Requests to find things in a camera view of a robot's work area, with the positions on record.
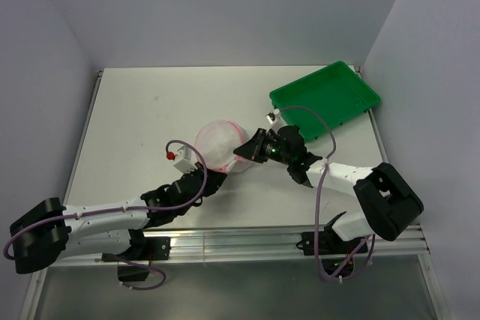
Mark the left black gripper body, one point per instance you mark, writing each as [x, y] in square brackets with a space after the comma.
[210, 186]

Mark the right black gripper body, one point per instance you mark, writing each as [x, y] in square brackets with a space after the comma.
[268, 148]

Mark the pink-rimmed mesh laundry bag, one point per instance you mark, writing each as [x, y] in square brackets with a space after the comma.
[216, 142]

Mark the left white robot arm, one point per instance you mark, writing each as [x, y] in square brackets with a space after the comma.
[51, 231]

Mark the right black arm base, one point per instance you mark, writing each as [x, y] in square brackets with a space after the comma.
[329, 244]

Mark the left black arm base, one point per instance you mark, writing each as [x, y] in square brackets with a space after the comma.
[135, 266]

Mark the green plastic tray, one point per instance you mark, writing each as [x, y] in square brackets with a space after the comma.
[335, 92]

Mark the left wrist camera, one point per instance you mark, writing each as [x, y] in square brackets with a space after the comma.
[182, 159]

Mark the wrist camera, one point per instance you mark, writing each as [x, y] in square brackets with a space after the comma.
[182, 159]
[275, 120]

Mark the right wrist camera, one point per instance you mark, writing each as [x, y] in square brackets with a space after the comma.
[275, 120]

